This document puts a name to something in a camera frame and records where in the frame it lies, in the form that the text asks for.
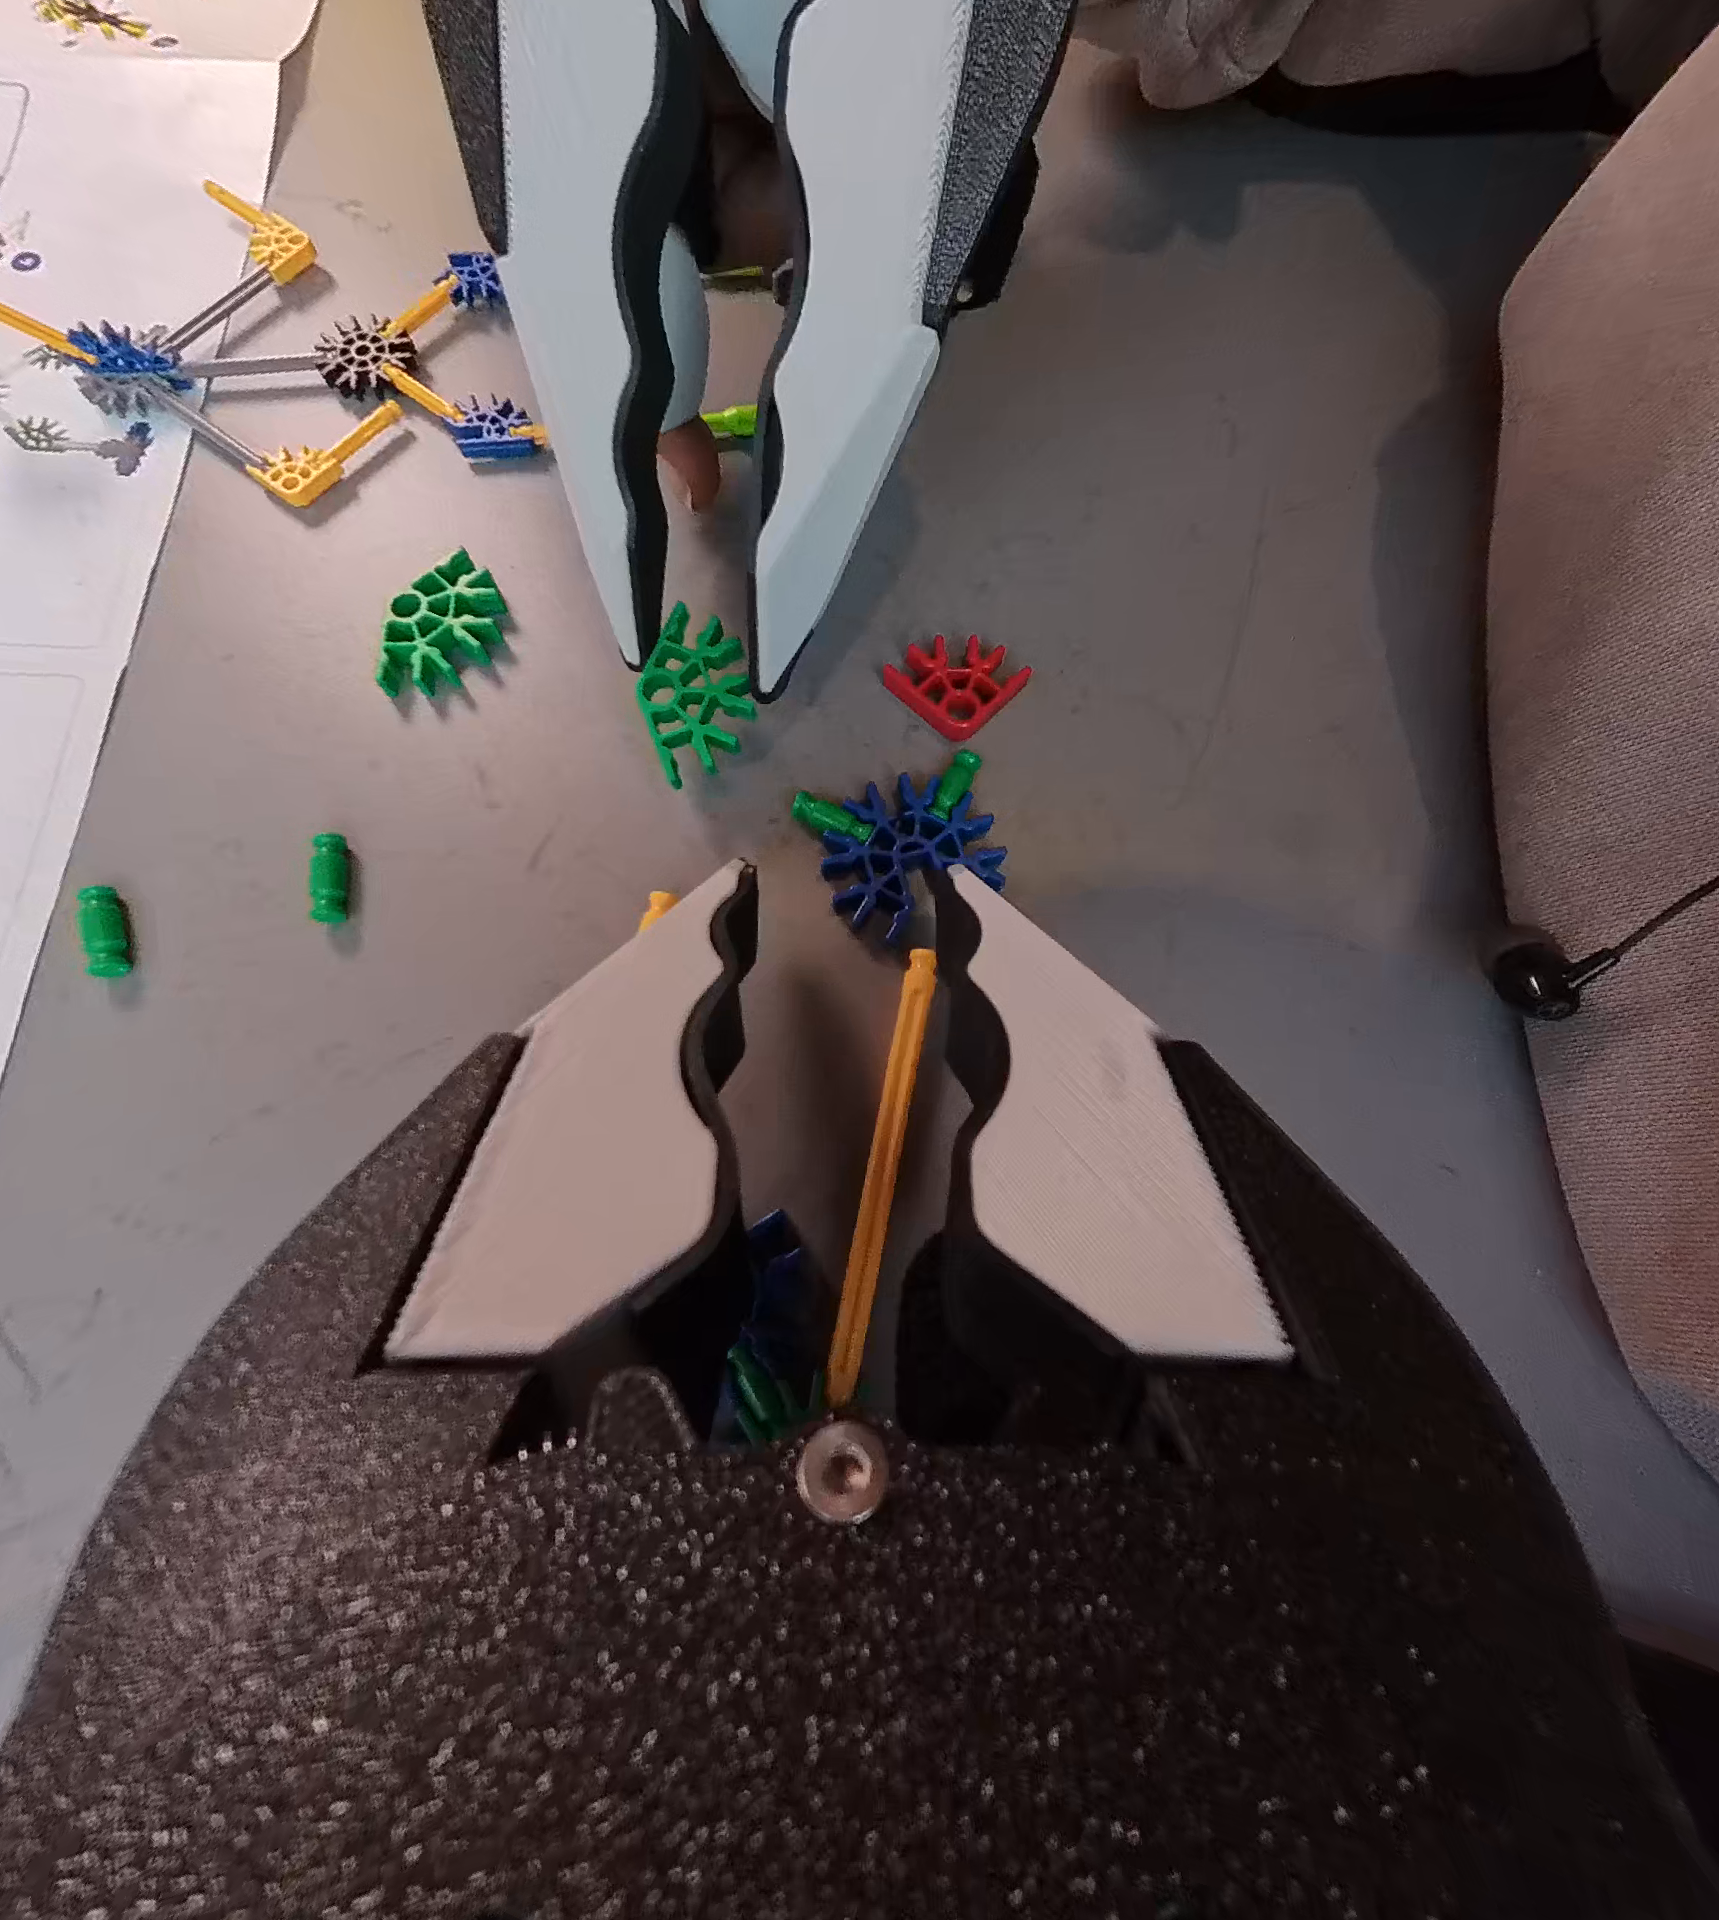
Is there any connector assembly with yellow rods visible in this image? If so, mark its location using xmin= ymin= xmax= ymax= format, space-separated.
xmin=637 ymin=889 xmax=939 ymax=1450

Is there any blue snowflake connector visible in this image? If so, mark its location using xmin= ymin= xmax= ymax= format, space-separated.
xmin=817 ymin=774 xmax=1011 ymax=944

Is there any person's right hand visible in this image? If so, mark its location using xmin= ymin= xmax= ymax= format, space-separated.
xmin=653 ymin=412 xmax=725 ymax=516

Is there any red corner connector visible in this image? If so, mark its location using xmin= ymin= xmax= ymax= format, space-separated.
xmin=881 ymin=635 xmax=1033 ymax=744

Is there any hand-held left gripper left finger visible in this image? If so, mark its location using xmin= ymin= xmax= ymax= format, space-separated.
xmin=381 ymin=859 xmax=763 ymax=1368

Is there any person's right forearm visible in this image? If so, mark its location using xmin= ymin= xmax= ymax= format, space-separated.
xmin=1071 ymin=0 xmax=1719 ymax=114

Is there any green fan-shaped connector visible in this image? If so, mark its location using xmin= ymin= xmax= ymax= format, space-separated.
xmin=375 ymin=546 xmax=513 ymax=702
xmin=633 ymin=602 xmax=759 ymax=792

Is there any multicolour rod connector toy figure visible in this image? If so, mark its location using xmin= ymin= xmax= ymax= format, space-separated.
xmin=0 ymin=181 xmax=763 ymax=512

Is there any white instruction sheet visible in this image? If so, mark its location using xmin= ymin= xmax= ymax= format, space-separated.
xmin=0 ymin=0 xmax=327 ymax=1391

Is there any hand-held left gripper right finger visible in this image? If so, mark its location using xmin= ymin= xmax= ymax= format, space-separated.
xmin=937 ymin=864 xmax=1299 ymax=1368

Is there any black cable with round plug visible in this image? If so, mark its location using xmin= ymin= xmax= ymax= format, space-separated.
xmin=1489 ymin=824 xmax=1719 ymax=1027

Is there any person's beige fleece clothing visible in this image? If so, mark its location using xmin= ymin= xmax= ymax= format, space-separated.
xmin=1485 ymin=0 xmax=1719 ymax=1593

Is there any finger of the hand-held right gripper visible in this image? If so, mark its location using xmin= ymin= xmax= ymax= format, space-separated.
xmin=747 ymin=0 xmax=981 ymax=704
xmin=495 ymin=0 xmax=717 ymax=673

